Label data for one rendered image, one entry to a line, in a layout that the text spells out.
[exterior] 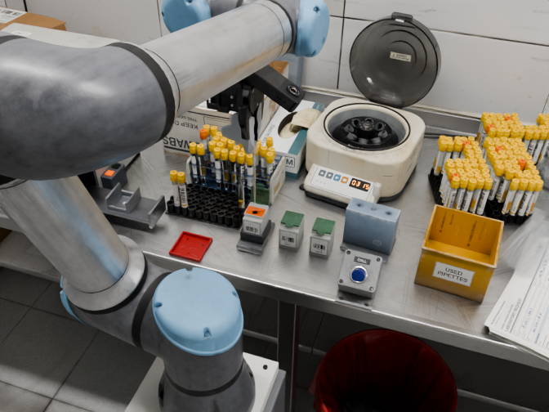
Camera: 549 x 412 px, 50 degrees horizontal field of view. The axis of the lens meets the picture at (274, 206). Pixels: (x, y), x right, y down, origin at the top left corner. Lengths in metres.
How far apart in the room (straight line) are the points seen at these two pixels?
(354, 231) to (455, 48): 0.57
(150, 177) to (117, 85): 0.94
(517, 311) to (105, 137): 0.87
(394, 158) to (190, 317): 0.67
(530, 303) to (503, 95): 0.60
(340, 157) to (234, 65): 0.70
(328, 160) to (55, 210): 0.78
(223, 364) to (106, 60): 0.47
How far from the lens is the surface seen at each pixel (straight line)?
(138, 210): 1.27
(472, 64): 1.55
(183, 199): 1.27
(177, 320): 0.77
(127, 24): 1.81
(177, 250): 1.22
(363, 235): 1.20
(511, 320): 1.16
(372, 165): 1.28
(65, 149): 0.49
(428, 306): 1.15
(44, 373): 2.21
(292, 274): 1.17
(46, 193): 0.65
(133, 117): 0.50
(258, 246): 1.20
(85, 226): 0.71
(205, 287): 0.81
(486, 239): 1.24
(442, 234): 1.25
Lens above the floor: 1.73
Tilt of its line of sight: 41 degrees down
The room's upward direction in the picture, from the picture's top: 1 degrees clockwise
